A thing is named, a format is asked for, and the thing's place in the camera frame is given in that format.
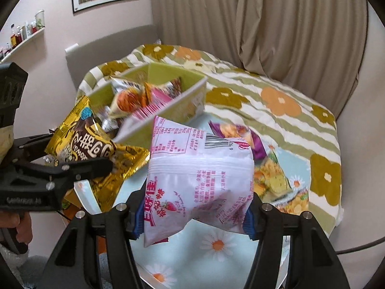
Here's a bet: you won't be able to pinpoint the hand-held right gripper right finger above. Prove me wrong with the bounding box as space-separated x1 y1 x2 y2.
242 197 351 289

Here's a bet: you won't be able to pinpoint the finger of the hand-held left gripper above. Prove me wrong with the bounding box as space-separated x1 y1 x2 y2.
12 134 59 157
12 157 113 191

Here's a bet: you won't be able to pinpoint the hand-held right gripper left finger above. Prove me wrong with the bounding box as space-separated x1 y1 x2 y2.
42 187 151 289

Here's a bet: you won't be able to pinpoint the gold black snack packet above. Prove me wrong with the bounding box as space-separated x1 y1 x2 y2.
45 95 150 213

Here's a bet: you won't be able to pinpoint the silver snack packet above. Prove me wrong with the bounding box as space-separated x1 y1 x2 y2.
96 105 124 133

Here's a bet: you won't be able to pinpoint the cream orange snack packet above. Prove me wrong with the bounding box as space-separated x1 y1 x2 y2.
108 89 151 119

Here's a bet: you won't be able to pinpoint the white pink snack packet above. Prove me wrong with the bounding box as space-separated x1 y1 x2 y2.
143 115 256 248

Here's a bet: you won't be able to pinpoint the white striped snack packet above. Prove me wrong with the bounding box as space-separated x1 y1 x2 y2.
110 76 145 95

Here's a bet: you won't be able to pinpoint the green cardboard box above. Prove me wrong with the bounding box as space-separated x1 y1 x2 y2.
77 63 208 145

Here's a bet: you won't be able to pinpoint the person's left hand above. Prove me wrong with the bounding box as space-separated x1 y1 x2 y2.
0 210 33 245

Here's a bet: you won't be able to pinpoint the yellow green chips packet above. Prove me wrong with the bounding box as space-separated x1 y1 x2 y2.
253 153 294 196

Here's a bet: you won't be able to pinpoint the row of small bottles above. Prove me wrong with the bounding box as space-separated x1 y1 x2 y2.
0 21 38 58

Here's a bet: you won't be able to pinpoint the purple snack packet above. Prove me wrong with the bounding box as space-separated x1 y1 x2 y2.
209 120 267 160

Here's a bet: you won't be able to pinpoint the floral striped blanket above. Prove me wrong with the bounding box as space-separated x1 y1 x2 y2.
75 45 343 235

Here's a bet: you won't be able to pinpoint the beige curtain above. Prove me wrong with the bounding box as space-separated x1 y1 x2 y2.
149 0 369 118

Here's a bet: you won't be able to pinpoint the white wall shelf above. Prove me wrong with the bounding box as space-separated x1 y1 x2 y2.
0 26 45 64

